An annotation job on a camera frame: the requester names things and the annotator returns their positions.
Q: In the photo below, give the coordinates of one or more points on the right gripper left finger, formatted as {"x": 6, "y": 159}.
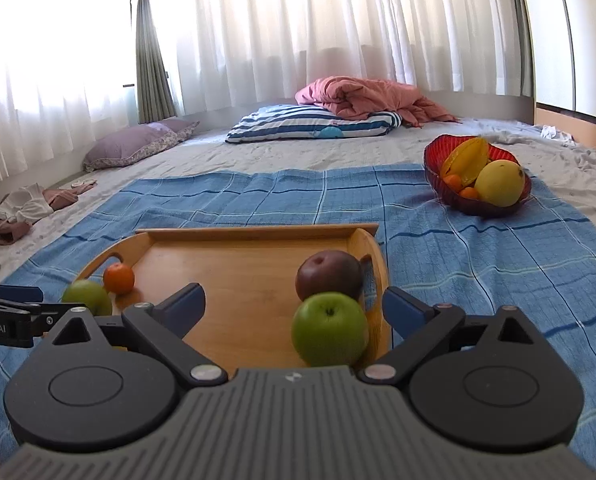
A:
{"x": 100, "y": 382}

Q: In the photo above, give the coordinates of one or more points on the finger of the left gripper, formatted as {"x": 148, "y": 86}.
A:
{"x": 30, "y": 294}

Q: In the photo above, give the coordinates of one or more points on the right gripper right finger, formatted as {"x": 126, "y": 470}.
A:
{"x": 492, "y": 383}

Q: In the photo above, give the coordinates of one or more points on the green apple left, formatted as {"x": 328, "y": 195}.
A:
{"x": 91, "y": 294}

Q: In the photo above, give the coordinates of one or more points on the green apple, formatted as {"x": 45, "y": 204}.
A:
{"x": 330, "y": 329}
{"x": 91, "y": 294}

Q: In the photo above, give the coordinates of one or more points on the pile of clothes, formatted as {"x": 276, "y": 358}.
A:
{"x": 21, "y": 209}

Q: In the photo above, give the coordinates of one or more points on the small orange tangerine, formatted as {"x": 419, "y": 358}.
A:
{"x": 118, "y": 278}

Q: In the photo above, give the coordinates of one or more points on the blue plaid blanket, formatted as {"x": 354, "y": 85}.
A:
{"x": 542, "y": 259}

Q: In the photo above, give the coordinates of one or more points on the purple pillow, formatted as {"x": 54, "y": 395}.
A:
{"x": 130, "y": 145}

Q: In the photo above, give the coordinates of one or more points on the green apple right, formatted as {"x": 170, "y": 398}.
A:
{"x": 330, "y": 329}

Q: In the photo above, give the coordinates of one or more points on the tangerine in bowl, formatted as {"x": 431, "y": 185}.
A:
{"x": 470, "y": 193}
{"x": 454, "y": 182}

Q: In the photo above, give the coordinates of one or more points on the wooden serving tray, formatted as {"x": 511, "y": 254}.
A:
{"x": 249, "y": 278}

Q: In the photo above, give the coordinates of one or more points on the dark red apple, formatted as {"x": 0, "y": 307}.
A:
{"x": 329, "y": 271}

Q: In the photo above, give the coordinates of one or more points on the yellow pear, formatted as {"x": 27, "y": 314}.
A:
{"x": 500, "y": 183}

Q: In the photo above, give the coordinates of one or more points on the grey bed sheet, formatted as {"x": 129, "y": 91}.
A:
{"x": 567, "y": 167}

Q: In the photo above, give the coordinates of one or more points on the yellow starfruit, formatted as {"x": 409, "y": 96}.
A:
{"x": 466, "y": 161}

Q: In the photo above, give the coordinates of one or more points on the green drape curtain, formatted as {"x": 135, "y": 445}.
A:
{"x": 152, "y": 88}

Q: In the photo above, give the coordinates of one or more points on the red glass fruit bowl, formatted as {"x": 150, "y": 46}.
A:
{"x": 435, "y": 153}

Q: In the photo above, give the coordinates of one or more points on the white sheer curtain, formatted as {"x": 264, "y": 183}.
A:
{"x": 68, "y": 69}

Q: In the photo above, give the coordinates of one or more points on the white clothes right side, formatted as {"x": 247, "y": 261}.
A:
{"x": 549, "y": 132}

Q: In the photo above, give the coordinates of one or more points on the blue striped pillow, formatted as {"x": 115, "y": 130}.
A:
{"x": 307, "y": 122}

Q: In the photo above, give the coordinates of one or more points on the pink crumpled quilt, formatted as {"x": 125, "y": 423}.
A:
{"x": 357, "y": 98}

